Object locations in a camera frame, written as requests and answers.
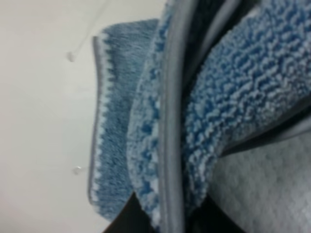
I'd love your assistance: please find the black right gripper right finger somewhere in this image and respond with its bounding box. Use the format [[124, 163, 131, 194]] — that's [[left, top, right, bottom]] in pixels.
[[189, 195, 245, 233]]

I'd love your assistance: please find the blue white striped towel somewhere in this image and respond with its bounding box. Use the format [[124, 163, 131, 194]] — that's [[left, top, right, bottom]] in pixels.
[[88, 0, 311, 233]]

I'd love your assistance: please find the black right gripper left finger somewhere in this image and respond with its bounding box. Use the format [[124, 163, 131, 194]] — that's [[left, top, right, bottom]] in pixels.
[[103, 193, 156, 233]]

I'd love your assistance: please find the clear plastic tag fastener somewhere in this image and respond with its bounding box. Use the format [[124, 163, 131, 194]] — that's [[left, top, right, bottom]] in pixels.
[[66, 4, 106, 63]]

